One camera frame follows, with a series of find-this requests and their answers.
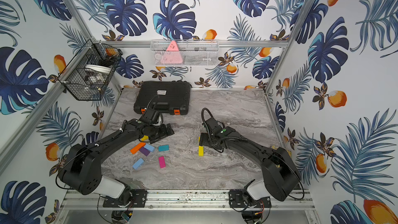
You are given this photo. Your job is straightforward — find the long yellow block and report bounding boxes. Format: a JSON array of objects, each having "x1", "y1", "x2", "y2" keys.
[{"x1": 198, "y1": 146, "x2": 204, "y2": 157}]

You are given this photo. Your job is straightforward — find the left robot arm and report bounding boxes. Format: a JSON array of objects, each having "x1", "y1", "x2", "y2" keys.
[{"x1": 58, "y1": 119, "x2": 174, "y2": 205}]

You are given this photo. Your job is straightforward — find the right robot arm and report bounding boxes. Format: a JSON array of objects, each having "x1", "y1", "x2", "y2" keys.
[{"x1": 199, "y1": 127, "x2": 301, "y2": 201}]

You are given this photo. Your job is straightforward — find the light blue square block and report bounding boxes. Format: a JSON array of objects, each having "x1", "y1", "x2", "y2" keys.
[{"x1": 144, "y1": 143, "x2": 155, "y2": 152}]

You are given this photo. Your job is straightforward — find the teal block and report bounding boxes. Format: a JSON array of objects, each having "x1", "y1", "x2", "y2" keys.
[{"x1": 158, "y1": 145, "x2": 170, "y2": 152}]

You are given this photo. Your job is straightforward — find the dark purple block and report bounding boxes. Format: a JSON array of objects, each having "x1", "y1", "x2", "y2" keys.
[{"x1": 139, "y1": 147, "x2": 151, "y2": 157}]

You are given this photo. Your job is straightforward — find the orange block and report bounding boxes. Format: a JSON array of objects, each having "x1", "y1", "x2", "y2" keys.
[{"x1": 130, "y1": 142, "x2": 146, "y2": 154}]

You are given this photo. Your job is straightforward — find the magenta block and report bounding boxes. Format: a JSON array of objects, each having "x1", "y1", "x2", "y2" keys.
[{"x1": 159, "y1": 156, "x2": 166, "y2": 169}]

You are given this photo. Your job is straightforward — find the black plastic tool case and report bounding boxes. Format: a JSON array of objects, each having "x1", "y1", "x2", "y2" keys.
[{"x1": 133, "y1": 81, "x2": 191, "y2": 115}]

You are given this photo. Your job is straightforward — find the pink triangle item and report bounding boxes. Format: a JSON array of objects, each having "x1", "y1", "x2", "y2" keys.
[{"x1": 161, "y1": 40, "x2": 183, "y2": 65}]

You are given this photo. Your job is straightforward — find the white roll in basket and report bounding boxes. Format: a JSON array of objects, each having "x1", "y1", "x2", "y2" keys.
[{"x1": 85, "y1": 64, "x2": 111, "y2": 75}]

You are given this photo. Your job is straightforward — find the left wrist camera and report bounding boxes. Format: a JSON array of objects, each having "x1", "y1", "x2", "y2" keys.
[{"x1": 140, "y1": 108, "x2": 162, "y2": 125}]

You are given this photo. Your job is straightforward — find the black wire basket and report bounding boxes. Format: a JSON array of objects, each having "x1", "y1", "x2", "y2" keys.
[{"x1": 58, "y1": 39, "x2": 123, "y2": 101}]

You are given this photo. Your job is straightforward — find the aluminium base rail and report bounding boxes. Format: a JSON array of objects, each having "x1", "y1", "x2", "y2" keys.
[{"x1": 60, "y1": 189, "x2": 315, "y2": 211}]

